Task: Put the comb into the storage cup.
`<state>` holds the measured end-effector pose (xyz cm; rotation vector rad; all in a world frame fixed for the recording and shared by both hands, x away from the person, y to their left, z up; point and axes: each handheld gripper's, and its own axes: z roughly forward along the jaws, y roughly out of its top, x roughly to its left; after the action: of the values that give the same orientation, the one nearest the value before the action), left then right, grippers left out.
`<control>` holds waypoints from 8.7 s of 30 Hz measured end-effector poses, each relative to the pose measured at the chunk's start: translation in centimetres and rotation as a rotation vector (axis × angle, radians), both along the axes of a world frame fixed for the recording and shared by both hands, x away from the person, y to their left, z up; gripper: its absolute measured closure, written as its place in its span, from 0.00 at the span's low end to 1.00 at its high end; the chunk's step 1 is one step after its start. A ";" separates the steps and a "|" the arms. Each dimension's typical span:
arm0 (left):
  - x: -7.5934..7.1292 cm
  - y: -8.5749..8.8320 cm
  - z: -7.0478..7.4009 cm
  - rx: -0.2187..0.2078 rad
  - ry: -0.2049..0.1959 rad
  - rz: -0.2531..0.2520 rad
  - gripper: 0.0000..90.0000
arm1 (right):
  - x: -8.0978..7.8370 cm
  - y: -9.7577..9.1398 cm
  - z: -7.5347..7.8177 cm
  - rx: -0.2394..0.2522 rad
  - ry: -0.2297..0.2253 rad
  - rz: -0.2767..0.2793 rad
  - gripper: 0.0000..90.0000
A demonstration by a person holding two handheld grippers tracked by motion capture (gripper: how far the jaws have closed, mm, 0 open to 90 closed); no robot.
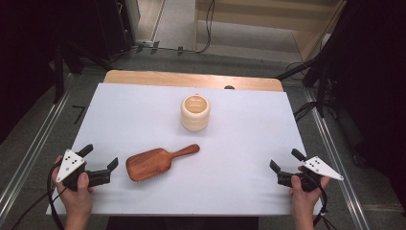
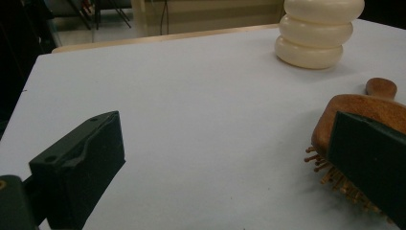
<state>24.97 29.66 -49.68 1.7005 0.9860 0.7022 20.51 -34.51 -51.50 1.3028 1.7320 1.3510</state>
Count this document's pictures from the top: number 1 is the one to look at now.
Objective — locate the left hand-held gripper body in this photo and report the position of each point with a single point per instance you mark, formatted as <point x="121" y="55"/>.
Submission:
<point x="71" y="164"/>

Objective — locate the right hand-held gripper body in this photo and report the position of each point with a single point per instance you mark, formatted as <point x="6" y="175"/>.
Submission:
<point x="320" y="167"/>

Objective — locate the wooden hairbrush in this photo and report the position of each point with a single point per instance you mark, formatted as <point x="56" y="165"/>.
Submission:
<point x="153" y="163"/>

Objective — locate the cream ribbed cup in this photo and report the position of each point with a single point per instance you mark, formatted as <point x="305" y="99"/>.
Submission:
<point x="195" y="119"/>

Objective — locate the person's left hand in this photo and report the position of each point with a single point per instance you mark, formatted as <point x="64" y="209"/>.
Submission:
<point x="76" y="201"/>

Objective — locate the person's right hand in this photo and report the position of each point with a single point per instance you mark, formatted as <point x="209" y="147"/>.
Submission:
<point x="303" y="202"/>

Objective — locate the white board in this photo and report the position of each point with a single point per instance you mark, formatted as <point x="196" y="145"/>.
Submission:
<point x="230" y="153"/>

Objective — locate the black metal stand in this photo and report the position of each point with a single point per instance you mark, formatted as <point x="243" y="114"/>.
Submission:
<point x="59" y="73"/>
<point x="320" y="83"/>

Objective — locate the person's dark clothing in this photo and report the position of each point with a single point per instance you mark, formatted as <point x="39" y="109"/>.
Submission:
<point x="182" y="223"/>

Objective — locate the wooden table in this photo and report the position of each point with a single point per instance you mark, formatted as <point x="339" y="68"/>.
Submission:
<point x="166" y="78"/>

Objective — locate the dark cabinet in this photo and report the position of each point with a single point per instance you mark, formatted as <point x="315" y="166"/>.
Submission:
<point x="115" y="25"/>

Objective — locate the metal floor rail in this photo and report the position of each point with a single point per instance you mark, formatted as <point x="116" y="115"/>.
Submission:
<point x="35" y="140"/>
<point x="338" y="159"/>

